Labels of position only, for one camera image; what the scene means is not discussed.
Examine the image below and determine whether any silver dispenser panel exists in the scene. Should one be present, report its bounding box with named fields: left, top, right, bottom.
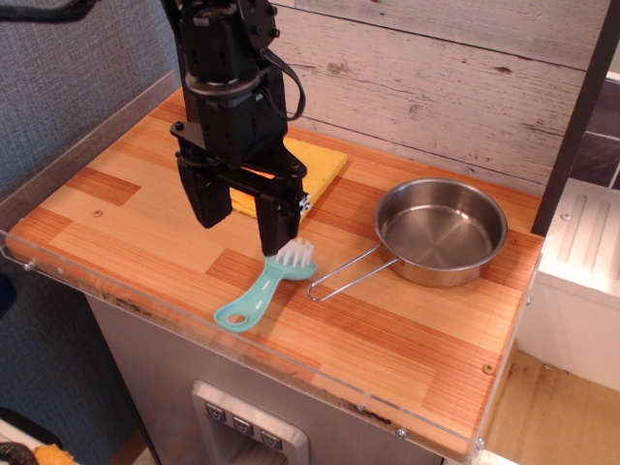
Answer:
left=192, top=380, right=310, bottom=464

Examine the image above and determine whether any clear acrylic table guard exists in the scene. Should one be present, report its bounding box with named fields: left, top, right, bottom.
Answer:
left=7, top=225, right=542, bottom=462

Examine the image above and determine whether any orange object bottom left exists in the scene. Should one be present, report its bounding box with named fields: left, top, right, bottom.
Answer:
left=33, top=444, right=77, bottom=465

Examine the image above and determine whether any yellow folded cloth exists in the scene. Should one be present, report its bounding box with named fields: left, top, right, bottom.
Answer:
left=231, top=136, right=348, bottom=222

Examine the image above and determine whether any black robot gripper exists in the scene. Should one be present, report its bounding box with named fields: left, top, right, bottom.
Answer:
left=170, top=62, right=307, bottom=257

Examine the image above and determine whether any dark right shelf post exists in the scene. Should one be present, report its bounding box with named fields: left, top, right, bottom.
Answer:
left=531, top=0, right=619, bottom=236

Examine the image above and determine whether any white toy sink unit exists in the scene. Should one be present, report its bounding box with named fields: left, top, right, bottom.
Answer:
left=516, top=179, right=619, bottom=389

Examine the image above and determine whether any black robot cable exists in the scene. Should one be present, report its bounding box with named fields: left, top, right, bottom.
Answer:
left=0, top=0, right=307, bottom=122

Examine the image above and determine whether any orange toy carrot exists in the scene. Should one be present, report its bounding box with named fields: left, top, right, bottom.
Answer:
left=242, top=167, right=275, bottom=179

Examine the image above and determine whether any teal dish brush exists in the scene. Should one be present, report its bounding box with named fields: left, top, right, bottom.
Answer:
left=214, top=238, right=317, bottom=333

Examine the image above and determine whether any stainless steel pot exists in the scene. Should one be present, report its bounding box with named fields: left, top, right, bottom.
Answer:
left=307, top=177, right=509, bottom=302

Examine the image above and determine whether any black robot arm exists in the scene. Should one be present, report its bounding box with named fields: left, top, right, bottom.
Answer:
left=163, top=1, right=307, bottom=256

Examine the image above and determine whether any grey toy fridge cabinet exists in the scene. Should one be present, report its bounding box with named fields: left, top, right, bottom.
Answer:
left=87, top=297, right=443, bottom=464

